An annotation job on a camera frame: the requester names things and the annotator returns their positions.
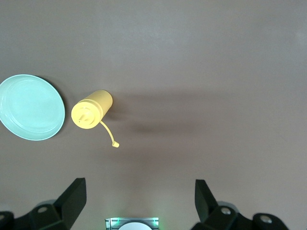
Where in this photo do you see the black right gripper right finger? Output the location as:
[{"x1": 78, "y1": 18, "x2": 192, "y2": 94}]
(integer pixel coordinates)
[{"x1": 191, "y1": 179, "x2": 288, "y2": 230}]

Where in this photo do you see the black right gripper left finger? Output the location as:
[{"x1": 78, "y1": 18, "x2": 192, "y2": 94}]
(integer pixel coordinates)
[{"x1": 0, "y1": 177, "x2": 87, "y2": 230}]

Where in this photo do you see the yellow squeeze bottle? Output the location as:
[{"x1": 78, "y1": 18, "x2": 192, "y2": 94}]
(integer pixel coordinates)
[{"x1": 71, "y1": 90, "x2": 120, "y2": 148}]

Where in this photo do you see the mint green plate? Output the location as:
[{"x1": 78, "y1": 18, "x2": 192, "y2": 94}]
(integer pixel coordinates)
[{"x1": 0, "y1": 74, "x2": 66, "y2": 141}]

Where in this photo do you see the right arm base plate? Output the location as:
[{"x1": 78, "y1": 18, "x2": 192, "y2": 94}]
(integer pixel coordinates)
[{"x1": 105, "y1": 217, "x2": 159, "y2": 230}]

